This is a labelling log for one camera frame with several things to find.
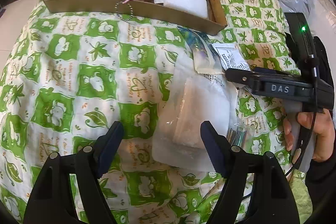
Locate white printed sachet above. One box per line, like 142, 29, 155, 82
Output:
212, 43, 251, 71

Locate blue printed sachet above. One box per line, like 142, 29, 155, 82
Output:
178, 26, 224, 75

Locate clear bag green ties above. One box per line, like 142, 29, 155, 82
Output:
227, 123, 254, 151

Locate person's right hand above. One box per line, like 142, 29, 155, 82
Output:
283, 109, 335, 162

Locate shallow cardboard tray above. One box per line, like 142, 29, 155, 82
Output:
43, 0, 227, 35

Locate clear bag white pads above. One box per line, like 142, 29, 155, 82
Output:
152, 54, 238, 172

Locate green patterned quilt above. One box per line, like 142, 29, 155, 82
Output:
1, 0, 299, 223

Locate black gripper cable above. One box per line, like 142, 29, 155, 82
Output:
284, 54, 320, 184

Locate black camera with green light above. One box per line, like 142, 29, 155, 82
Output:
285, 12, 319, 79

